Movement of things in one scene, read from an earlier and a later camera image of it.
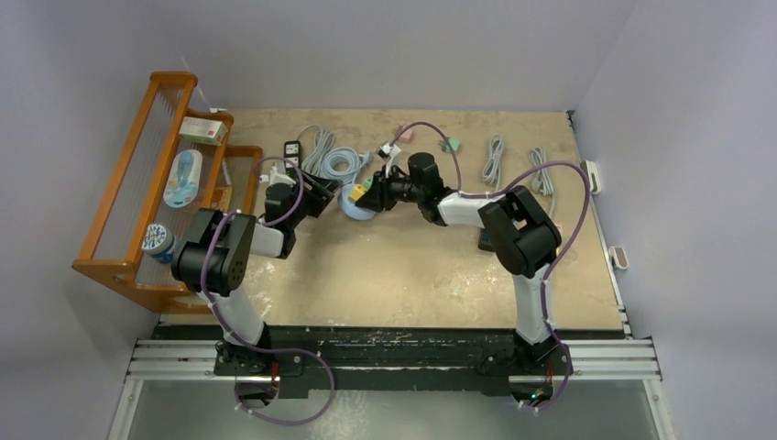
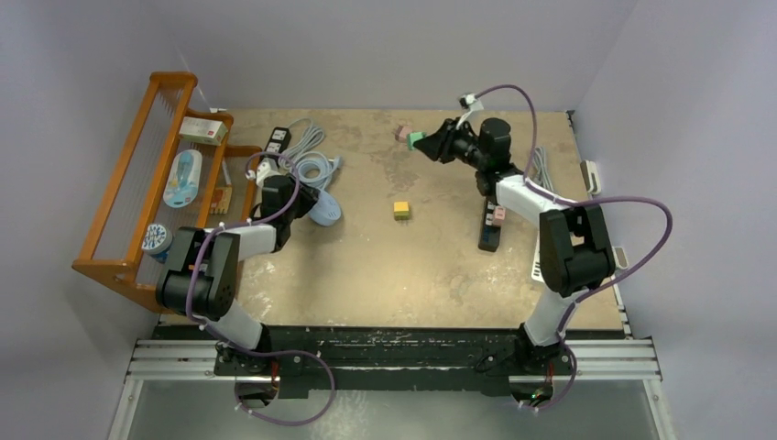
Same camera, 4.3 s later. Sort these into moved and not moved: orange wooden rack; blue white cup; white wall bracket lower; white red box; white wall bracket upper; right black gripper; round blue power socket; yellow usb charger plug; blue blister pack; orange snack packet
Moved: yellow usb charger plug; right black gripper; round blue power socket
Not moved: orange wooden rack; white wall bracket lower; blue blister pack; white wall bracket upper; blue white cup; white red box; orange snack packet
